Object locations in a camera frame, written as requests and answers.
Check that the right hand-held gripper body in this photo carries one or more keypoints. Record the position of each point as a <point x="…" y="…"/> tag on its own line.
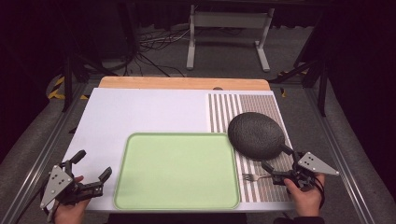
<point x="314" y="164"/>

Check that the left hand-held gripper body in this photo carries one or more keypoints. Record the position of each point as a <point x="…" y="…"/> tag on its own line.
<point x="56" y="183"/>

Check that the silver metal fork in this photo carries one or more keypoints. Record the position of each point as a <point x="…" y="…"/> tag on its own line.
<point x="252" y="177"/>

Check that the dark speckled oval plate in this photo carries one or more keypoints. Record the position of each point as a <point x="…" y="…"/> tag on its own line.
<point x="255" y="135"/>

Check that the person's left hand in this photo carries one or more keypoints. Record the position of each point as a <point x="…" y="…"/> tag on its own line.
<point x="70" y="214"/>

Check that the person's right hand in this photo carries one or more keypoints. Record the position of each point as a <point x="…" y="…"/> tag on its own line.
<point x="306" y="200"/>

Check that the yellow black hazard tape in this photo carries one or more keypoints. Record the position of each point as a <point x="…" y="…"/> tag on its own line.
<point x="55" y="90"/>

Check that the black tripod stand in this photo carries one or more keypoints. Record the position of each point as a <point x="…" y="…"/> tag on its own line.
<point x="70" y="77"/>
<point x="322" y="87"/>

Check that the white board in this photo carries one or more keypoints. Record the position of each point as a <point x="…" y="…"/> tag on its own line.
<point x="140" y="112"/>

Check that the light green tray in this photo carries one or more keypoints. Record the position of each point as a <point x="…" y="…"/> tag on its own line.
<point x="177" y="171"/>

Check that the striped placemat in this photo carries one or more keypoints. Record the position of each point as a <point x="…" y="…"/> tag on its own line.
<point x="224" y="109"/>

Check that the white metal stand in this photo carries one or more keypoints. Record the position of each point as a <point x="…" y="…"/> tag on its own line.
<point x="229" y="20"/>

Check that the aluminium frame rail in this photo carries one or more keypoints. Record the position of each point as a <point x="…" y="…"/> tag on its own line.
<point x="345" y="174"/>
<point x="40" y="155"/>

